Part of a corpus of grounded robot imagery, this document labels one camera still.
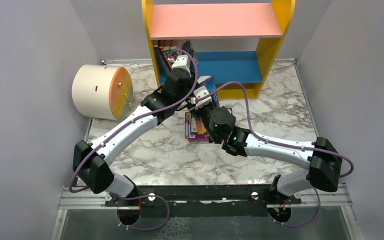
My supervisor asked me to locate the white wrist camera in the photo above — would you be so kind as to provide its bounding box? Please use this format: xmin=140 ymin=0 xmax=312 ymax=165
xmin=190 ymin=86 xmax=213 ymax=110
xmin=167 ymin=54 xmax=192 ymax=76

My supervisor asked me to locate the white cylindrical drum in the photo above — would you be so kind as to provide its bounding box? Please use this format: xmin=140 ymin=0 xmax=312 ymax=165
xmin=71 ymin=64 xmax=133 ymax=121

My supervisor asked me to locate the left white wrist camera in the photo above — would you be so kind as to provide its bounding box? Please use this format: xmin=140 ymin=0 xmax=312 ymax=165
xmin=167 ymin=54 xmax=192 ymax=76

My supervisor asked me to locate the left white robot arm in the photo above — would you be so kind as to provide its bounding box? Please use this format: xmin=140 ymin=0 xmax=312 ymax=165
xmin=69 ymin=67 xmax=197 ymax=198

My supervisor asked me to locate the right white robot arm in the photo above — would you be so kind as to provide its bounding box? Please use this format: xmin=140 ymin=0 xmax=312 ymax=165
xmin=190 ymin=102 xmax=342 ymax=199

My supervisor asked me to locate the Jane Eyre blue book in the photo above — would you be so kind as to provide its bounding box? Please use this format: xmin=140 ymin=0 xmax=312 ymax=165
xmin=197 ymin=75 xmax=220 ymax=107

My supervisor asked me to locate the colourful wooden bookshelf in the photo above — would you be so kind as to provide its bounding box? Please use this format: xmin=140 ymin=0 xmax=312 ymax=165
xmin=141 ymin=0 xmax=296 ymax=99

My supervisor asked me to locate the Nineteen Eighty-Four dark book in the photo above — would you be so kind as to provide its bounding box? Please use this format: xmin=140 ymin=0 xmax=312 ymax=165
xmin=152 ymin=40 xmax=171 ymax=75

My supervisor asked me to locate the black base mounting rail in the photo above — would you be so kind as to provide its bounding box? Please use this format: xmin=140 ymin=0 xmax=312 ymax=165
xmin=105 ymin=184 xmax=301 ymax=218

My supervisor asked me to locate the orange paperback book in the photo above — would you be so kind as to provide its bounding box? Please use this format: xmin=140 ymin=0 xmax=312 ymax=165
xmin=184 ymin=112 xmax=190 ymax=140

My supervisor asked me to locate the purple paperback book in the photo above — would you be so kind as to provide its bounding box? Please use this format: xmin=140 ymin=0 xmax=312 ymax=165
xmin=187 ymin=133 xmax=209 ymax=142
xmin=189 ymin=106 xmax=236 ymax=138

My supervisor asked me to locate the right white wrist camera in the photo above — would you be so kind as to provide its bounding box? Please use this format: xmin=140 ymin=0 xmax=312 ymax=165
xmin=190 ymin=86 xmax=213 ymax=110

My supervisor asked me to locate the red Treehouse book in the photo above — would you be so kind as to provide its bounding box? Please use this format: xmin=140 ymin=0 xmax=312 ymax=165
xmin=158 ymin=39 xmax=173 ymax=65

